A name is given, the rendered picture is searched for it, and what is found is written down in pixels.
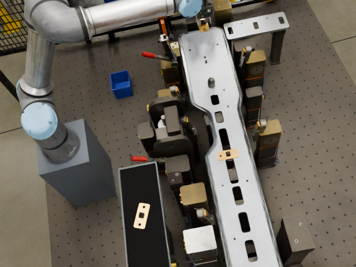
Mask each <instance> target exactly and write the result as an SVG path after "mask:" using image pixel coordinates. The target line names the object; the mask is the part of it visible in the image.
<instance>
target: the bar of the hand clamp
mask: <svg viewBox="0 0 356 267"><path fill-rule="evenodd" d="M160 36H161V38H160V39H159V40H158V43H162V44H163V46H164V48H165V51H166V53H167V55H168V57H169V59H170V61H171V62H174V61H176V60H177V58H176V56H175V54H174V52H173V49H172V47H171V45H170V43H169V39H170V40H171V41H173V40H174V38H173V35H172V34H170V37H167V36H166V34H162V35H160Z"/></svg>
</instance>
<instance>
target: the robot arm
mask: <svg viewBox="0 0 356 267"><path fill-rule="evenodd" d="M213 7H214V3H213V0H118V1H114V2H109V3H105V4H101V5H98V6H93V7H89V8H82V7H81V6H77V7H70V6H69V4H68V1H67V0H24V23H25V25H26V26H27V27H28V28H29V29H28V43H27V50H26V64H25V74H24V75H23V76H22V77H21V78H20V79H19V81H18V82H17V85H16V93H17V96H18V98H19V101H20V105H21V109H22V113H23V114H22V115H21V124H22V127H23V129H24V130H25V132H26V133H27V134H28V135H29V136H30V137H32V138H33V139H34V140H35V141H36V142H37V143H38V144H39V145H40V148H41V152H42V154H43V156H44V157H45V158H46V159H47V160H48V161H50V162H52V163H55V164H61V163H65V162H67V161H69V160H71V159H72V158H73V157H74V156H75V155H76V154H77V152H78V150H79V148H80V144H81V142H80V138H79V136H78V134H77V133H76V132H75V131H74V130H73V129H72V128H69V127H66V126H65V125H64V124H63V123H62V121H61V120H60V118H59V115H58V112H57V109H56V106H55V104H54V101H53V98H52V94H53V89H54V83H53V81H52V79H51V70H52V63H53V58H54V51H55V44H56V43H63V44H71V43H80V42H84V41H88V40H90V39H91V37H92V36H93V35H96V34H99V33H103V32H107V31H111V30H115V29H118V28H122V27H125V26H129V25H133V24H136V23H140V22H144V21H148V20H152V19H155V18H158V17H162V16H166V15H170V14H173V13H177V12H179V13H180V14H181V15H182V16H184V17H193V18H194V20H195V21H196V22H197V25H198V26H199V25H201V19H204V21H205V24H207V23H208V22H209V23H210V24H211V19H210V17H212V16H214V9H213Z"/></svg>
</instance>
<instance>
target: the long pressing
mask: <svg viewBox="0 0 356 267"><path fill-rule="evenodd" d="M178 43H179V48H180V53H181V58H182V64H183V69H184V74H185V79H186V84H187V87H188V92H189V98H190V103H191V105H192V107H193V108H195V109H197V110H198V111H200V112H202V113H204V114H206V115H207V117H208V119H209V123H210V128H211V133H212V137H213V144H212V146H211V147H210V148H209V150H208V151H207V153H206V154H205V158H204V159H205V163H206V168H207V173H208V178H209V183H210V188H211V193H212V198H213V203H214V206H215V212H216V217H217V222H218V227H219V232H220V237H221V242H222V247H223V250H224V256H225V261H226V265H227V267H283V264H282V261H281V257H280V253H279V249H278V246H277V241H276V239H275V235H274V231H273V228H272V224H271V220H270V216H269V212H268V209H267V206H266V202H265V198H264V194H263V191H262V187H261V183H260V179H259V176H258V173H257V169H256V165H255V161H254V157H253V154H252V150H251V146H250V142H249V139H248V136H247V132H246V128H245V125H244V121H243V117H242V113H241V103H242V99H243V93H242V90H241V86H240V84H239V80H238V76H237V73H236V69H235V65H234V62H233V58H232V55H231V52H230V48H229V44H228V41H227V37H226V34H225V30H224V29H223V28H221V27H219V26H215V27H211V28H209V31H206V32H200V30H196V31H191V32H187V33H183V34H180V35H179V36H178ZM217 44H218V45H217ZM189 50H191V51H189ZM204 56H206V58H204ZM205 60H207V62H208V63H207V64H205ZM210 77H213V78H214V80H215V87H214V88H209V87H208V78H210ZM223 90H225V91H223ZM213 95H217V96H218V100H219V104H217V105H213V104H212V101H211V96H213ZM228 105H229V107H227V106H228ZM216 112H222V117H223V120H224V121H223V122H222V123H217V121H216V117H215V113H216ZM220 129H226V132H227V136H228V141H229V145H230V149H235V148H237V149H238V152H239V157H236V158H231V159H233V161H234V165H235V169H236V173H237V177H238V183H234V184H232V183H231V182H230V178H229V174H228V169H227V164H226V160H222V161H219V160H218V156H217V152H221V151H223V147H222V144H221V139H220V135H219V130H220ZM246 180H248V182H247V181H246ZM222 185H224V186H222ZM237 186H238V187H240V189H241V193H242V197H243V201H244V203H243V204H242V205H236V203H235V199H234V194H233V188H234V187H237ZM240 213H246V214H247V218H248V223H249V226H250V231H249V232H246V233H244V232H242V228H241V224H240V221H239V216H238V215H239V214H240ZM234 238H236V240H234ZM246 241H253V243H254V247H255V251H256V256H257V260H256V261H253V262H250V261H249V259H248V255H247V250H246V246H245V242H246Z"/></svg>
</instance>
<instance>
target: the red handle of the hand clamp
mask: <svg viewBox="0 0 356 267"><path fill-rule="evenodd" d="M141 55H142V56H143V57H147V58H152V59H160V60H165V61H170V59H169V57H166V56H161V55H156V54H153V53H150V52H144V51H143V52H142V53H141Z"/></svg>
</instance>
